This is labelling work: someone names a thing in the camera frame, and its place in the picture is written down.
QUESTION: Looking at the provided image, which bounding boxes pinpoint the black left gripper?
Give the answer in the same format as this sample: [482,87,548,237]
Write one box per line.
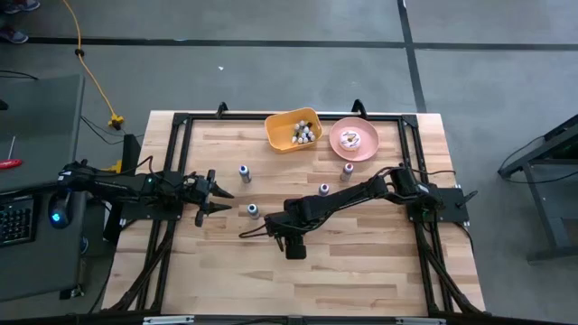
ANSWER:
[182,170,235,227]

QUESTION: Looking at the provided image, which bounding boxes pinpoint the yellow plastic bin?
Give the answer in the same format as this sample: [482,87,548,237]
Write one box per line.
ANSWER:
[264,107,324,155]

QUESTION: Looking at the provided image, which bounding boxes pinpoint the white iced donut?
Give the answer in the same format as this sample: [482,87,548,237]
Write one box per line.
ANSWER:
[339,130,362,152]

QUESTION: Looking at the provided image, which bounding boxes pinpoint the pink plate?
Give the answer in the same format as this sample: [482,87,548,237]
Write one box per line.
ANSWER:
[328,116,380,163]

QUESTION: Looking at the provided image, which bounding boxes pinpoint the black computer mouse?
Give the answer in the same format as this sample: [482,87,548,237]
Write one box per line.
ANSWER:
[47,191,74,230]

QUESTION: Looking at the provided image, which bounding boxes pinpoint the grey desk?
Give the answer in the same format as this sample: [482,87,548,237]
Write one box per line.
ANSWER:
[0,74,87,302]

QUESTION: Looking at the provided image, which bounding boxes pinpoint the black keyboard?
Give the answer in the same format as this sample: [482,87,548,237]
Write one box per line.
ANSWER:
[0,194,38,248]

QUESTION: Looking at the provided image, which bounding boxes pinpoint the person's shoe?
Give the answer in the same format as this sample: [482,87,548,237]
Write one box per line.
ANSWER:
[0,27,29,45]
[2,0,42,13]

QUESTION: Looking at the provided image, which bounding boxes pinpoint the black side stand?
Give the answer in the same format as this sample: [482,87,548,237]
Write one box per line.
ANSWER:
[497,112,578,264]

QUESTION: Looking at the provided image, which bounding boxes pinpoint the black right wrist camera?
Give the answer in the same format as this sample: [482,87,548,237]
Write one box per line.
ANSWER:
[284,238,307,262]

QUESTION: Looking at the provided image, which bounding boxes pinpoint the black metal table frame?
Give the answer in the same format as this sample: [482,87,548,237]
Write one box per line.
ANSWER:
[101,101,487,317]

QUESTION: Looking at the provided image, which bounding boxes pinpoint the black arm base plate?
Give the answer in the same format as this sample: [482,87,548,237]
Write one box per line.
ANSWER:
[405,187,471,223]
[119,198,184,222]

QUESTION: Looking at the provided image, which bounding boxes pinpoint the yellow extension cable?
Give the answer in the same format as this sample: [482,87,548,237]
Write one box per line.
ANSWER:
[61,0,126,132]

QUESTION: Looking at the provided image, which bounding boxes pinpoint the silver metal bracket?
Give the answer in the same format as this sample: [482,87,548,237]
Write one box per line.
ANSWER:
[143,315,196,325]
[396,317,447,325]

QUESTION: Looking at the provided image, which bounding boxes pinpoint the red handled screwdriver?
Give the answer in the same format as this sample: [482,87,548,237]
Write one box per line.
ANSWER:
[0,135,23,171]

